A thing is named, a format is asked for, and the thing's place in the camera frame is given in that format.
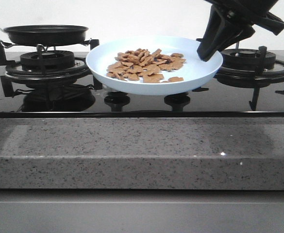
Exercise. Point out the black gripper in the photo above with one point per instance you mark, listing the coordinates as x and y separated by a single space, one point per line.
222 32

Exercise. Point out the light blue plate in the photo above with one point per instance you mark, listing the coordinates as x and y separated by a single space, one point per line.
195 71

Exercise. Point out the brown meat pieces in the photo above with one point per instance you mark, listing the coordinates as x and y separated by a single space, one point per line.
142 65

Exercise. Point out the black frying pan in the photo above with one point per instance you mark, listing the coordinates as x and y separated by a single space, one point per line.
44 33

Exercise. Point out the right black gas burner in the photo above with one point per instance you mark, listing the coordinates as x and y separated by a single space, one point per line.
240 59

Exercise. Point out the black gas burner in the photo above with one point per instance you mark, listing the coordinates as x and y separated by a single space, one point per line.
240 59
52 60

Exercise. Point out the right black pan support grate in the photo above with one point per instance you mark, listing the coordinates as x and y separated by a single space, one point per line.
258 72

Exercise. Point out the black pan support grate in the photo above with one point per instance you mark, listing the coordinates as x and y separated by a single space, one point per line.
39 79
258 72

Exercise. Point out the left black pan support grate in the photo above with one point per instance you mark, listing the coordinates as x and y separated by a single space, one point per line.
39 79

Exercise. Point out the left black gas burner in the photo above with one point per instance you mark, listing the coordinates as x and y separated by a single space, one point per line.
52 60

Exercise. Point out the black glass gas cooktop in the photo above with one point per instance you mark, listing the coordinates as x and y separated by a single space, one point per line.
226 95

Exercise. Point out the grey cabinet front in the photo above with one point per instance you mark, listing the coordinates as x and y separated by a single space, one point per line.
141 212

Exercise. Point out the wire pan stand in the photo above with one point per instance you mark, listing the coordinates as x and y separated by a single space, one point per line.
91 42

